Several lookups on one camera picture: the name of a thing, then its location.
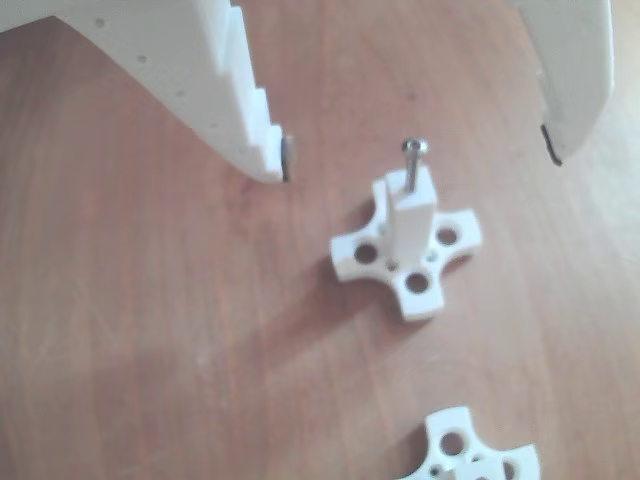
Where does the silver metal screw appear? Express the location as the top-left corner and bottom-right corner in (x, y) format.
(400, 137), (430, 194)

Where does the white cross-base post stand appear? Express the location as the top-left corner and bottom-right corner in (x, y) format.
(329, 167), (485, 321)
(394, 405), (542, 480)

